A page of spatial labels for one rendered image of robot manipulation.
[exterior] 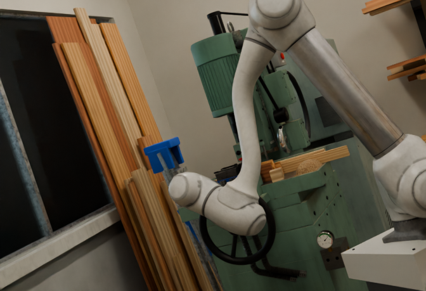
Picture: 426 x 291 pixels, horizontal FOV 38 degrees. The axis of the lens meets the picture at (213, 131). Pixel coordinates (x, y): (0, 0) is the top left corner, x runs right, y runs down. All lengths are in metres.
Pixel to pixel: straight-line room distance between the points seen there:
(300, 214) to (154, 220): 1.58
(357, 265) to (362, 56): 2.91
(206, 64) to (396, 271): 1.12
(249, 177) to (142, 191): 2.06
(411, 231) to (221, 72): 0.99
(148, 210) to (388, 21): 2.19
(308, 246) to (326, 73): 0.92
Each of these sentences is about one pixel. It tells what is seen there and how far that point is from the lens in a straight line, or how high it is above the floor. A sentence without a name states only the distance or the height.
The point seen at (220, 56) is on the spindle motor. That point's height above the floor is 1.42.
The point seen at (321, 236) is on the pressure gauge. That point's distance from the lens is 2.31.
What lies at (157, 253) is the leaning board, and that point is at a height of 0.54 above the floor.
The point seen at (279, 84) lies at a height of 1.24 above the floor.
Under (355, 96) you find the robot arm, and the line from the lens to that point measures 1.66.
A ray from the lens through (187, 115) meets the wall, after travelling 5.06.
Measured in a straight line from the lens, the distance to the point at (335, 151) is 2.45.
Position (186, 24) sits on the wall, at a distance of 5.03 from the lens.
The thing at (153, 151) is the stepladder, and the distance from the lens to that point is 3.35.
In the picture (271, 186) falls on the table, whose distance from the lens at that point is 2.37.
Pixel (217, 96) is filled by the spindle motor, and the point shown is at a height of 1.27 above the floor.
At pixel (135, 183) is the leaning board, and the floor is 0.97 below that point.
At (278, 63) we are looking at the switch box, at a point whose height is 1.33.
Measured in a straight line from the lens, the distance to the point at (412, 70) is 4.31.
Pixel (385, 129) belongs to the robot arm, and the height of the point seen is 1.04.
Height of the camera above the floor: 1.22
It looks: 2 degrees down
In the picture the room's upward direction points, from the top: 19 degrees counter-clockwise
